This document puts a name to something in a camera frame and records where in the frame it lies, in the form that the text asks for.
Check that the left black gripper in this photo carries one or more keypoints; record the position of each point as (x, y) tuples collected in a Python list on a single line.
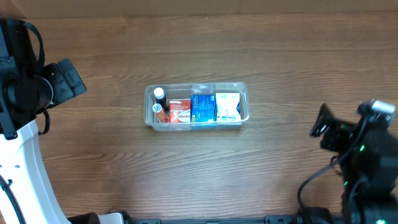
[(43, 84)]

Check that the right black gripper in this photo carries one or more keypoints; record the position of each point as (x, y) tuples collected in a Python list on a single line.
[(334, 129)]

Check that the black tube white cap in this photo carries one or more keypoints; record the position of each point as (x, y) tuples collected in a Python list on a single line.
[(161, 98)]

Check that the orange tube white cap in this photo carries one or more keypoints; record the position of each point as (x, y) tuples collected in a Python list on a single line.
[(160, 113)]

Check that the white medicine box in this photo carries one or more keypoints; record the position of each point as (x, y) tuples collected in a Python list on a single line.
[(228, 107)]

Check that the red medicine box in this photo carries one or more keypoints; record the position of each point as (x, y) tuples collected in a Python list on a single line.
[(180, 111)]

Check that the blue medicine box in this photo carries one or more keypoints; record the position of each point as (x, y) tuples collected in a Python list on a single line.
[(203, 110)]

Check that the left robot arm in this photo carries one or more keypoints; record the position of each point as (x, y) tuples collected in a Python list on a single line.
[(26, 192)]

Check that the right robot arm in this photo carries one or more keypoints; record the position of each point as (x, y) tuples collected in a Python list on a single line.
[(367, 156)]

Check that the clear plastic container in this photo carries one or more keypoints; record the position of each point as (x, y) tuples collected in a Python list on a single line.
[(184, 91)]

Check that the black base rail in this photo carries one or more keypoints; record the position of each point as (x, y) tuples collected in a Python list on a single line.
[(268, 219)]

